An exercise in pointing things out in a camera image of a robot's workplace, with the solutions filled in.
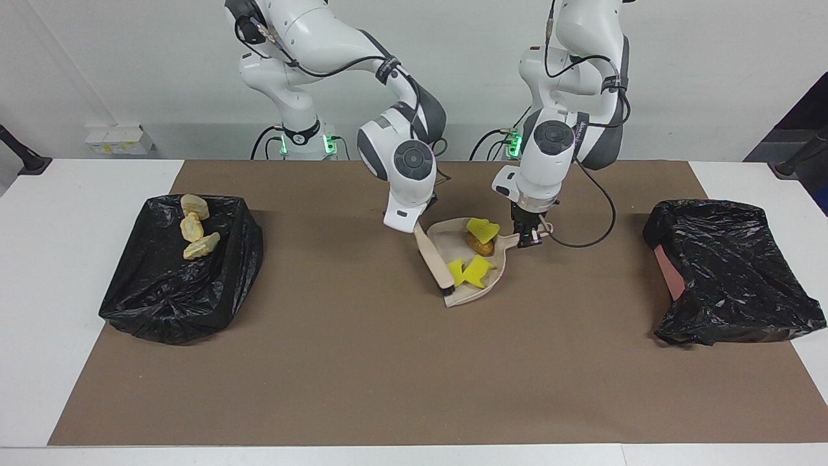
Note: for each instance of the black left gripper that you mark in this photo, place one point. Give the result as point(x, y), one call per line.
point(532, 213)

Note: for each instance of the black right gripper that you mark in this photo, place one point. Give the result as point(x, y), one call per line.
point(432, 202)

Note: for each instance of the beige plastic dustpan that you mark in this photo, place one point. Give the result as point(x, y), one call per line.
point(449, 246)

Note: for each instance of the yellow sponge piece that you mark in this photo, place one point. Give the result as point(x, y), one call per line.
point(480, 272)
point(455, 273)
point(482, 228)

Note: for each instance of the brown bread roll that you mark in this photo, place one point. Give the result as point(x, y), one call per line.
point(481, 244)

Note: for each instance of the beige hand brush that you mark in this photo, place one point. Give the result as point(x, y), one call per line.
point(435, 259)

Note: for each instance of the croissant piece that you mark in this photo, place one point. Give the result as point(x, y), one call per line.
point(201, 246)
point(191, 227)
point(194, 205)

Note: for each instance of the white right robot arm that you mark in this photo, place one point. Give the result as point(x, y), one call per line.
point(401, 162)

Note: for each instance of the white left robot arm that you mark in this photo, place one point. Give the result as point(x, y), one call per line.
point(550, 139)

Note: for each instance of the pink bin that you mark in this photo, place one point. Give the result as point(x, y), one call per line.
point(669, 275)

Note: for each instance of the black bag over pink bin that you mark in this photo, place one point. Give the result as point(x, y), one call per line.
point(731, 272)

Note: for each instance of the black bag lined bin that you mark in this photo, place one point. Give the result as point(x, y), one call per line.
point(181, 291)

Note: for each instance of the brown table mat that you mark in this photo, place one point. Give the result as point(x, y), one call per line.
point(388, 401)

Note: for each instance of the dark cabinet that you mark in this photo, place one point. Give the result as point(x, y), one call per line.
point(802, 116)

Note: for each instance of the black camera stand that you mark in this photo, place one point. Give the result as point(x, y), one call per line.
point(32, 165)
point(786, 169)

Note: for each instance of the white wall socket box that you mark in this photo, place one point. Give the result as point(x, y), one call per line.
point(116, 141)

